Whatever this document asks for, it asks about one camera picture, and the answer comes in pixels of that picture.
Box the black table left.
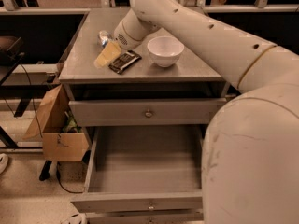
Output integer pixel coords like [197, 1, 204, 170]
[0, 35, 26, 149]

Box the brown cardboard box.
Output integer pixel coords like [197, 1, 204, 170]
[23, 85, 89, 161]

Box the white shoe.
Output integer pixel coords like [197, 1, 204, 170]
[0, 153, 8, 174]

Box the grey bottom drawer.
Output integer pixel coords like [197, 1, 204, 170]
[86, 210, 204, 224]

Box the white ceramic bowl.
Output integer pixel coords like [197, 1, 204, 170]
[147, 36, 185, 67]

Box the grey top drawer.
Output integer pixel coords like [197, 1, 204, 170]
[69, 98, 226, 127]

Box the dark rxbar chocolate bar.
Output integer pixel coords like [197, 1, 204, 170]
[108, 50, 141, 74]

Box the clear plastic water bottle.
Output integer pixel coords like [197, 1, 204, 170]
[98, 30, 113, 48]

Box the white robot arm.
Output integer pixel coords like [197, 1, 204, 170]
[115, 0, 299, 224]

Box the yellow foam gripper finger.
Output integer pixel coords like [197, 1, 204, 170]
[94, 41, 121, 68]

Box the grey drawer cabinet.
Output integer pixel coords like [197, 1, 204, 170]
[58, 7, 232, 224]

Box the grey open middle drawer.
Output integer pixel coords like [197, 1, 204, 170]
[72, 125, 202, 213]

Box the black cable left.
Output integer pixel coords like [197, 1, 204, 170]
[19, 63, 84, 195]

